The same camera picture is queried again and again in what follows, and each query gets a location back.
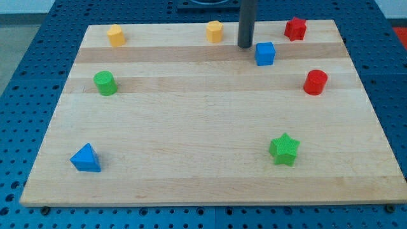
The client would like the blue cube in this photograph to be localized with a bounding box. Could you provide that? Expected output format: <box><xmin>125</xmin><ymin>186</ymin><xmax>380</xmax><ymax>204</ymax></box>
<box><xmin>255</xmin><ymin>42</ymin><xmax>276</xmax><ymax>66</ymax></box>

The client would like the wooden board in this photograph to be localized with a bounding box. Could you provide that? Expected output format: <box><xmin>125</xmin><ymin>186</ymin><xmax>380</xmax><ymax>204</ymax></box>
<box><xmin>20</xmin><ymin>20</ymin><xmax>406</xmax><ymax>207</ymax></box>

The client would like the yellow hexagon block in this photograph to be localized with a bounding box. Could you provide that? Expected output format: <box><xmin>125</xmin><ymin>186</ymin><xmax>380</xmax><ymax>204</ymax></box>
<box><xmin>206</xmin><ymin>20</ymin><xmax>223</xmax><ymax>43</ymax></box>

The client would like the green star block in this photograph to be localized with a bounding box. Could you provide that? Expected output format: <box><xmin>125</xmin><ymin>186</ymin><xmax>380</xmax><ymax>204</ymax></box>
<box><xmin>269</xmin><ymin>133</ymin><xmax>300</xmax><ymax>167</ymax></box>

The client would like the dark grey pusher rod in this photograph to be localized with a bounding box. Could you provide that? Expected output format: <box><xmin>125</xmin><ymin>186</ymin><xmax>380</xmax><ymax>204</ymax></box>
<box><xmin>237</xmin><ymin>0</ymin><xmax>258</xmax><ymax>49</ymax></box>

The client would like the green cylinder block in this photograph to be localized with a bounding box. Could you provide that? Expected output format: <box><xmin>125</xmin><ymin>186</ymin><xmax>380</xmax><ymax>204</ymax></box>
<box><xmin>93</xmin><ymin>71</ymin><xmax>118</xmax><ymax>96</ymax></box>

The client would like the red cylinder block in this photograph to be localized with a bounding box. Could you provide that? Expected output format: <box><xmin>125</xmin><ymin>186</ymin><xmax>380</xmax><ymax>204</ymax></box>
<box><xmin>303</xmin><ymin>69</ymin><xmax>328</xmax><ymax>95</ymax></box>

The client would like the yellow heart block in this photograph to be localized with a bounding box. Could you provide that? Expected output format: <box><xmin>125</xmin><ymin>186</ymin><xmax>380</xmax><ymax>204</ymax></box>
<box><xmin>106</xmin><ymin>24</ymin><xmax>126</xmax><ymax>47</ymax></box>

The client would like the red star block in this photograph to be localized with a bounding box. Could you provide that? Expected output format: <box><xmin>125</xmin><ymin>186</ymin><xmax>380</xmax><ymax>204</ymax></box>
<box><xmin>284</xmin><ymin>17</ymin><xmax>307</xmax><ymax>41</ymax></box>

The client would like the blue triangle block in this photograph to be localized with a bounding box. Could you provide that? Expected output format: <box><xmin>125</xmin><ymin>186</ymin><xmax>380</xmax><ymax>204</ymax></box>
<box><xmin>70</xmin><ymin>143</ymin><xmax>101</xmax><ymax>172</ymax></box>

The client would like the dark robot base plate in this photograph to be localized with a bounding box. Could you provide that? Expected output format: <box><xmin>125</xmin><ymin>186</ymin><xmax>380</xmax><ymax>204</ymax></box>
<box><xmin>175</xmin><ymin>0</ymin><xmax>241</xmax><ymax>12</ymax></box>

